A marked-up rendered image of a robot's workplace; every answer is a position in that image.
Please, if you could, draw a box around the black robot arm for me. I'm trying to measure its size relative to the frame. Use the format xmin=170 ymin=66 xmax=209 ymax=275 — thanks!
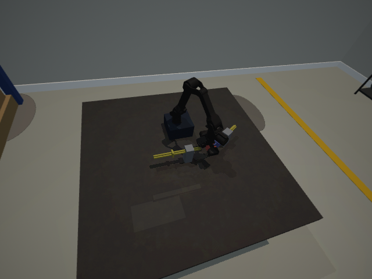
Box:
xmin=170 ymin=77 xmax=229 ymax=148

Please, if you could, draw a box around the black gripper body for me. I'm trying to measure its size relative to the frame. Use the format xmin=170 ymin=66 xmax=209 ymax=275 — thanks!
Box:
xmin=199 ymin=130 xmax=219 ymax=156

